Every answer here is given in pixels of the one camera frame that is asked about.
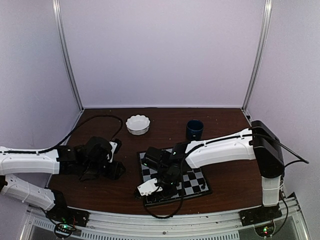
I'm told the right aluminium corner post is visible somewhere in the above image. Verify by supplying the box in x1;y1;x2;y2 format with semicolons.
241;0;273;112

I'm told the left green led circuit board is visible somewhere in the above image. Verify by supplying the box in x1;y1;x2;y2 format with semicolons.
54;223;74;235

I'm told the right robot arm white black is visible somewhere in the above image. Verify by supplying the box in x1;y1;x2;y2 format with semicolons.
137;120;285;221

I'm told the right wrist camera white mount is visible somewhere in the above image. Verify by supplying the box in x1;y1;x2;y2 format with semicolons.
134;178;163;198

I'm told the right green led circuit board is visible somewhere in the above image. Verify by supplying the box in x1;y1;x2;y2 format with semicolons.
255;225;275;237

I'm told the left black braided cable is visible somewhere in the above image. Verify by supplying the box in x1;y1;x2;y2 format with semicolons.
37;114;124;155

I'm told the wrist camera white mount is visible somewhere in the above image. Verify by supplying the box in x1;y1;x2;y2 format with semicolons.
134;178;163;198
107;138;122;163

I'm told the aluminium corner post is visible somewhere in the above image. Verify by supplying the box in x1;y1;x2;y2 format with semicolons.
52;0;84;112
241;0;273;112

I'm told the aluminium front rail frame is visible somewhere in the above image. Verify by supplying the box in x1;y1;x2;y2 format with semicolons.
21;192;307;240

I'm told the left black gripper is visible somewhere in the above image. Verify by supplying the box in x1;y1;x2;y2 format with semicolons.
82;159;126;180

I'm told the green led circuit board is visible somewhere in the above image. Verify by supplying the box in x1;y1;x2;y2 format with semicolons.
54;223;74;235
255;225;275;237

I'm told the left aluminium corner post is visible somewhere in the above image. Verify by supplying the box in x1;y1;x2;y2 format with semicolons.
52;0;84;112

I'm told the folding black silver chessboard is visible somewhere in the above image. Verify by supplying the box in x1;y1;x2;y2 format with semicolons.
137;151;212;207

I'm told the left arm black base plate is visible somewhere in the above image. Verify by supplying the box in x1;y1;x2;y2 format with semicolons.
46;206;90;227

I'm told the white scalloped ceramic bowl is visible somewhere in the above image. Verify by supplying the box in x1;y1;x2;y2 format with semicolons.
125;114;151;136

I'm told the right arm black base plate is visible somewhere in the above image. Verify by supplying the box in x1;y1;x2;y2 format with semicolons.
239;206;282;227

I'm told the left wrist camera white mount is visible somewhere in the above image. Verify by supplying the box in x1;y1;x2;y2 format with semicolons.
107;138;122;163

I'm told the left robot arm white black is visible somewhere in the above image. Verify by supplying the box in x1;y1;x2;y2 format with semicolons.
0;136;126;222

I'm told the dark blue ceramic mug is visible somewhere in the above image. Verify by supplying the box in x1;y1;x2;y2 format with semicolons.
185;119;204;141

